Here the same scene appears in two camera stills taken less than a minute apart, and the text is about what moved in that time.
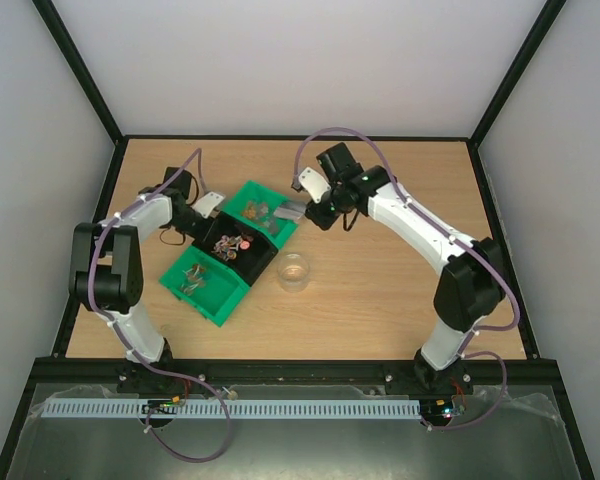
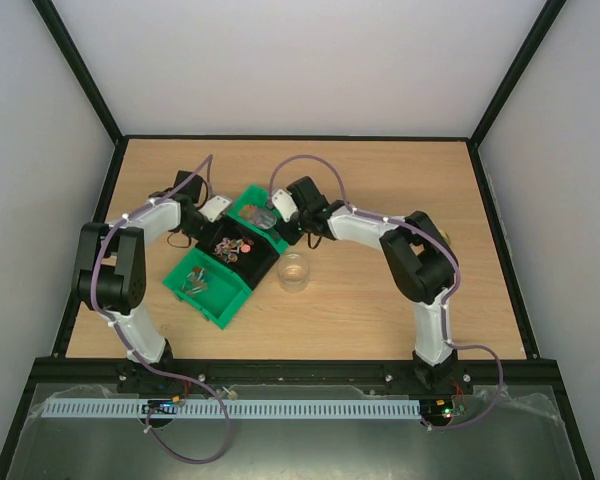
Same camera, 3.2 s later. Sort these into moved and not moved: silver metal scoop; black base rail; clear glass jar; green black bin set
Moved: silver metal scoop
Not moved: green black bin set; clear glass jar; black base rail
